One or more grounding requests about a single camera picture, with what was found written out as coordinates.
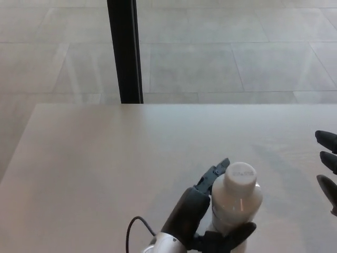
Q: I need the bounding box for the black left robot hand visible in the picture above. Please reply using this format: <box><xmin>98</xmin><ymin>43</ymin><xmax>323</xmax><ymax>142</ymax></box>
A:
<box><xmin>160</xmin><ymin>158</ymin><xmax>257</xmax><ymax>253</ymax></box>

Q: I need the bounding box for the white bottle cap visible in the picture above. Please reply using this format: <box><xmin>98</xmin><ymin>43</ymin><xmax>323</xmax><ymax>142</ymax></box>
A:
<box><xmin>223</xmin><ymin>161</ymin><xmax>257</xmax><ymax>196</ymax></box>

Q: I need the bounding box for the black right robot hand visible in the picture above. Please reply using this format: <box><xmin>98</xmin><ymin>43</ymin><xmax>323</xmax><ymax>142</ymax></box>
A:
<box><xmin>314</xmin><ymin>130</ymin><xmax>337</xmax><ymax>216</ymax></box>

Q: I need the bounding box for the black vertical post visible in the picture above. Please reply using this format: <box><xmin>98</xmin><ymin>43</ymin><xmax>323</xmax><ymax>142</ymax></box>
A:
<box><xmin>106</xmin><ymin>0</ymin><xmax>144</xmax><ymax>104</ymax></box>

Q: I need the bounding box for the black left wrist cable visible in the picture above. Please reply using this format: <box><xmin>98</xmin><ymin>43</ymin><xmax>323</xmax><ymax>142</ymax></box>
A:
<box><xmin>126</xmin><ymin>216</ymin><xmax>159</xmax><ymax>253</ymax></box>

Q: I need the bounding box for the white plastic bottle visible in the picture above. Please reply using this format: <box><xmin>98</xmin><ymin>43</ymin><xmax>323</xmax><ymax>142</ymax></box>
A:
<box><xmin>210</xmin><ymin>181</ymin><xmax>264</xmax><ymax>253</ymax></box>

